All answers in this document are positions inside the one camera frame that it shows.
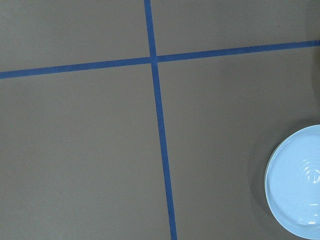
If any light blue plate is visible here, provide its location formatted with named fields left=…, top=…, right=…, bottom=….
left=264, top=125, right=320, bottom=240

